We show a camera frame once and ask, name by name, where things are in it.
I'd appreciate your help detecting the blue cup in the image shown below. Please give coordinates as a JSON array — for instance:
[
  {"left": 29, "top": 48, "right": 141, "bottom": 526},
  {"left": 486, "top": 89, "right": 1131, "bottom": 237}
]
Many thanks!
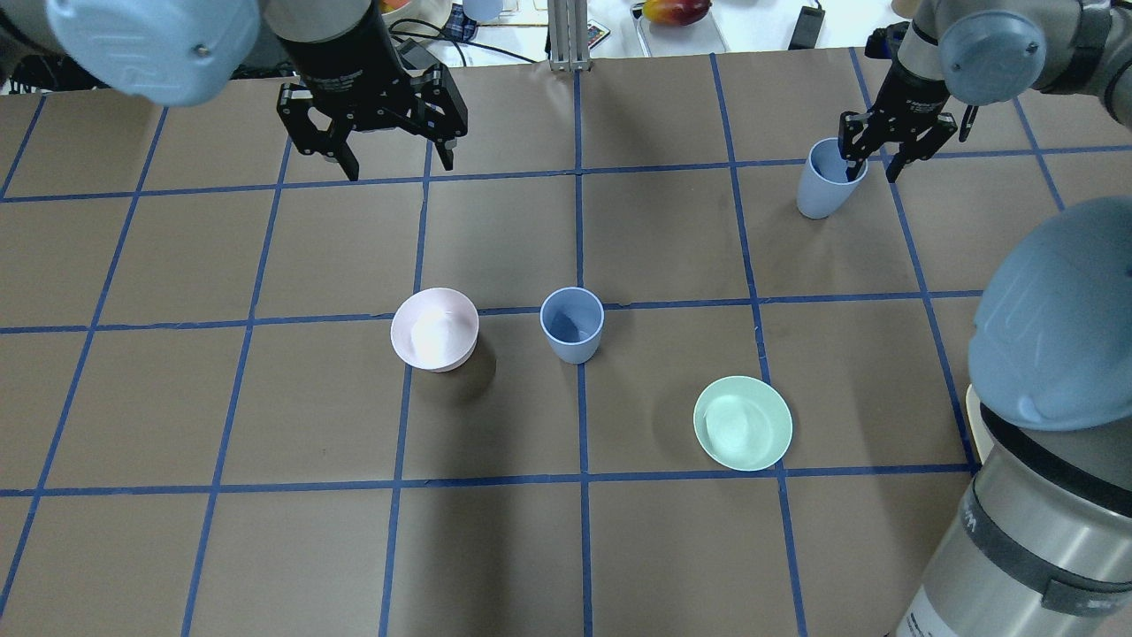
[
  {"left": 539, "top": 287, "right": 604, "bottom": 365},
  {"left": 796, "top": 137, "right": 868, "bottom": 219}
]

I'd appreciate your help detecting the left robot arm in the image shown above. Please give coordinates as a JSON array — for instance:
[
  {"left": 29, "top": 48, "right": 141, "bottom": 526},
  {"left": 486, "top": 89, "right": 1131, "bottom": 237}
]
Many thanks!
[{"left": 1, "top": 1, "right": 469, "bottom": 181}]

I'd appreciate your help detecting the aluminium frame post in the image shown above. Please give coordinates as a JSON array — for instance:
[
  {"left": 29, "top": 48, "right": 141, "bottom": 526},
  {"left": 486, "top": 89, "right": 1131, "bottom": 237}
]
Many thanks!
[{"left": 547, "top": 0, "right": 592, "bottom": 72}]

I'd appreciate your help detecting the green bowl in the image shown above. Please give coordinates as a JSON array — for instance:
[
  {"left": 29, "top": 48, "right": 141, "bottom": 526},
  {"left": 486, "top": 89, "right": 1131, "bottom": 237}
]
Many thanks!
[{"left": 692, "top": 375, "right": 795, "bottom": 472}]

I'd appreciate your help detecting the pink bowl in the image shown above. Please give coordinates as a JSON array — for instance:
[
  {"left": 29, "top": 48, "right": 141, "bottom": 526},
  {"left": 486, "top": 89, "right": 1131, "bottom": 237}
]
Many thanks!
[{"left": 391, "top": 289, "right": 480, "bottom": 372}]

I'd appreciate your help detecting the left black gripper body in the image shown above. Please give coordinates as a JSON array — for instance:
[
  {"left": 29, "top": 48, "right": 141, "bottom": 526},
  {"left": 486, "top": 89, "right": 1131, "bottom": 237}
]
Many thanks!
[{"left": 276, "top": 18, "right": 469, "bottom": 158}]

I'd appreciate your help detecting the cream toaster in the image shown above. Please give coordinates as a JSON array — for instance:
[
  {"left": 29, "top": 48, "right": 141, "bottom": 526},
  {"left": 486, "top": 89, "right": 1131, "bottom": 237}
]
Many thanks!
[{"left": 964, "top": 384, "right": 986, "bottom": 464}]

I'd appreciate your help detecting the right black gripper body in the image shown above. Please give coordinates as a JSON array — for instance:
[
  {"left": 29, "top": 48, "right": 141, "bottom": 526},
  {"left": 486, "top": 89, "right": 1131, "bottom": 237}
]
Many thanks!
[{"left": 838, "top": 59, "right": 959, "bottom": 160}]

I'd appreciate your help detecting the black power adapter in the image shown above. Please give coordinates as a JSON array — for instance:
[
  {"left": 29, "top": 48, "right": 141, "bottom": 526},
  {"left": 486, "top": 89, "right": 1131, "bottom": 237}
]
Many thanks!
[{"left": 787, "top": 3, "right": 826, "bottom": 50}]

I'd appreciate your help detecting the mango fruit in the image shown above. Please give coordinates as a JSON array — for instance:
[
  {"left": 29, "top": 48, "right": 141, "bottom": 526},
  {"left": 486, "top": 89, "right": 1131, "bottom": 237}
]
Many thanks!
[{"left": 640, "top": 0, "right": 712, "bottom": 26}]

